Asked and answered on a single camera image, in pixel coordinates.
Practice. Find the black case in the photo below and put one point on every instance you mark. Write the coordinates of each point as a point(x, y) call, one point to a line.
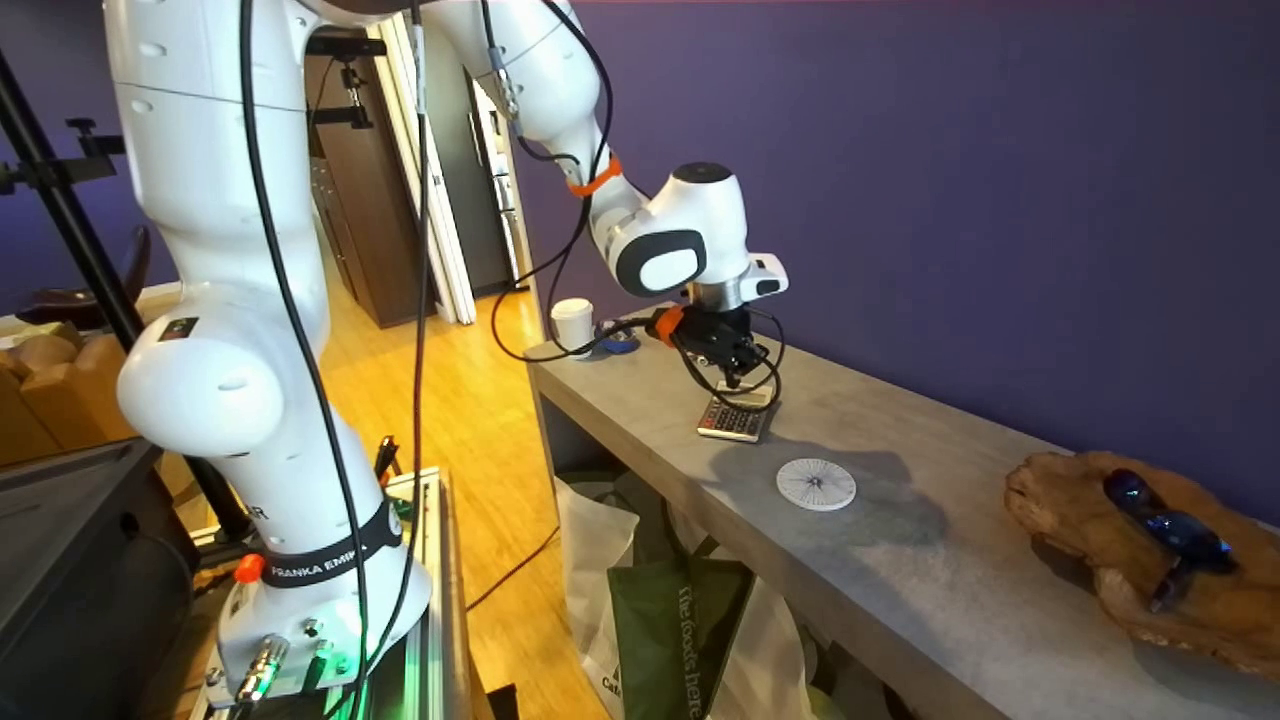
point(83, 587)

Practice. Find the white plastic bag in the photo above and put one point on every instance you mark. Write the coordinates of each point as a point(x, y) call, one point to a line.
point(594, 562)

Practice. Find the dark sunglasses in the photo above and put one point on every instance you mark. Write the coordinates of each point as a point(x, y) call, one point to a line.
point(1175, 535)

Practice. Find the white interior door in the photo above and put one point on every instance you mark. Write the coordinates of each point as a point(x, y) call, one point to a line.
point(498, 174)

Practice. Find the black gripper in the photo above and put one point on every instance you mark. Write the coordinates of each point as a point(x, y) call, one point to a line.
point(722, 341)

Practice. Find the cardboard box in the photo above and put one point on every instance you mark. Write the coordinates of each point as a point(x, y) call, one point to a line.
point(60, 386)

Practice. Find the black tripod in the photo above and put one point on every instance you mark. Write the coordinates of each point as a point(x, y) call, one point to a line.
point(60, 202)

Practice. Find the brown wooden bowl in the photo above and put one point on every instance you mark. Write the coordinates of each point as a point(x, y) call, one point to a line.
point(1065, 522)

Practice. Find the green bag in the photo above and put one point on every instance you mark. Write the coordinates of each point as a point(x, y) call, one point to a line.
point(675, 625)

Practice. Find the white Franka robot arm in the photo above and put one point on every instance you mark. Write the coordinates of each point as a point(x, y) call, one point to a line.
point(224, 215)

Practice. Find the white round coaster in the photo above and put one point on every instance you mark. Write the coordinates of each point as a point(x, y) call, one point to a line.
point(817, 485)

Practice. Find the small grey calculator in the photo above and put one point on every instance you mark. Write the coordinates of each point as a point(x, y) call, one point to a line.
point(728, 424)

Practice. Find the white cup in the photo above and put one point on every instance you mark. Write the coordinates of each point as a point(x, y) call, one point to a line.
point(573, 321)

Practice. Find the small blue object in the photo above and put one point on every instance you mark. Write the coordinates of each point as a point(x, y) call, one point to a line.
point(613, 347)

